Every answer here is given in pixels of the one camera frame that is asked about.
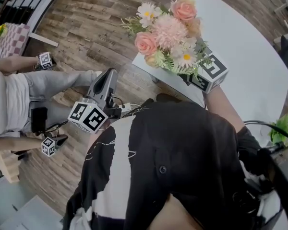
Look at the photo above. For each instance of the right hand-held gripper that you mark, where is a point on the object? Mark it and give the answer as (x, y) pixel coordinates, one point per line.
(213, 73)

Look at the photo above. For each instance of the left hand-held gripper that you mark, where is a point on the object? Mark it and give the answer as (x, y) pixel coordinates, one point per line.
(88, 118)

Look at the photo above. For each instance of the pink flowers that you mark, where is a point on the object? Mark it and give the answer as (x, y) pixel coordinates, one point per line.
(172, 35)

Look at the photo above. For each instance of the person's left forearm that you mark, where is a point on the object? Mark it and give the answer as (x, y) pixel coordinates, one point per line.
(96, 142)

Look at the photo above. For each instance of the another person's forearm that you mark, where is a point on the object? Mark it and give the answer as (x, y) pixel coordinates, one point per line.
(14, 63)
(16, 144)

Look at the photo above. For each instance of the person's right forearm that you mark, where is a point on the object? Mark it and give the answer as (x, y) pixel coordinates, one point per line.
(224, 109)

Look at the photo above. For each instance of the white power strip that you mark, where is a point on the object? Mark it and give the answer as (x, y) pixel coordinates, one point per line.
(124, 106)

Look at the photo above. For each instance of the black belt device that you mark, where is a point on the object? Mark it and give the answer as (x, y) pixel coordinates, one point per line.
(39, 120)

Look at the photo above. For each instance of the person's body in black shirt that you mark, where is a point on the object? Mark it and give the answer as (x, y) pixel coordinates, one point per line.
(182, 152)

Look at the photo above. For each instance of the small green potted plant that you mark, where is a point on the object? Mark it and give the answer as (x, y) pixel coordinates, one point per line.
(280, 128)

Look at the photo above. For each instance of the pink checkered cloth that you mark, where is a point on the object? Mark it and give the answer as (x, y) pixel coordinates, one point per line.
(14, 41)

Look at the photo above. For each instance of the black metal railing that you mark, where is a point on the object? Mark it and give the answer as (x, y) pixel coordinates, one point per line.
(16, 1)

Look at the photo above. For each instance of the light wooden block stack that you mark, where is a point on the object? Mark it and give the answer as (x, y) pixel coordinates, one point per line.
(8, 166)

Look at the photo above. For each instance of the grey cabinet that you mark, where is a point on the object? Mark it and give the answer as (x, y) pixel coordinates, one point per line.
(21, 214)

